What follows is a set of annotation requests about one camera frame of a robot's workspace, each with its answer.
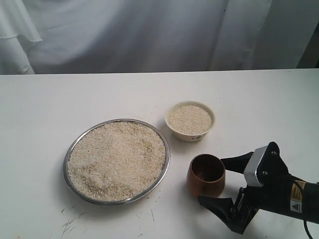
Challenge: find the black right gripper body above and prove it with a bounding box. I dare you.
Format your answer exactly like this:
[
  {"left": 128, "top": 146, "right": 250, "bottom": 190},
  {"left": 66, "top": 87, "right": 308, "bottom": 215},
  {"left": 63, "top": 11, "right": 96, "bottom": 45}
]
[{"left": 228, "top": 142, "right": 292, "bottom": 234}]

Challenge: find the brown wooden cup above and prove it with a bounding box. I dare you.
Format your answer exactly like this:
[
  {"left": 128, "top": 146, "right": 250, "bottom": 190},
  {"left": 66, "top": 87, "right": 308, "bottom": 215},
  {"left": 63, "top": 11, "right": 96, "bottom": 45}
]
[{"left": 186, "top": 154, "right": 225, "bottom": 198}]

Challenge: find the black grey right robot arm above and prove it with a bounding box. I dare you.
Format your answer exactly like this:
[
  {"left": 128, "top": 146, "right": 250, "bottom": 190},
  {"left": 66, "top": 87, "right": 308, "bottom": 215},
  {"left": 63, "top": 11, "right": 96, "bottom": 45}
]
[{"left": 197, "top": 142, "right": 319, "bottom": 234}]

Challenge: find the white floral ceramic bowl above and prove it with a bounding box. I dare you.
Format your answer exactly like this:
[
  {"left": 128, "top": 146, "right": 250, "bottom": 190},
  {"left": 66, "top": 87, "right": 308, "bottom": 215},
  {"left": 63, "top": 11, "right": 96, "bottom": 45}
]
[{"left": 164, "top": 101, "right": 216, "bottom": 142}]

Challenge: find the round steel rice tray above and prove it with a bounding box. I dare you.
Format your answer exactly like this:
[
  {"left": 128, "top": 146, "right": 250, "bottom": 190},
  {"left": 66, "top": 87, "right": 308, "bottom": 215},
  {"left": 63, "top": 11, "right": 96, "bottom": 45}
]
[{"left": 63, "top": 119, "right": 170, "bottom": 206}]

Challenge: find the white backdrop curtain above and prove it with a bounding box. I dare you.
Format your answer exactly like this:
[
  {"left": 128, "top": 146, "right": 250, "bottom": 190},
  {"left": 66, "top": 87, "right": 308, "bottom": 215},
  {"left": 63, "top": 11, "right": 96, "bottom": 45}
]
[{"left": 0, "top": 0, "right": 319, "bottom": 74}]

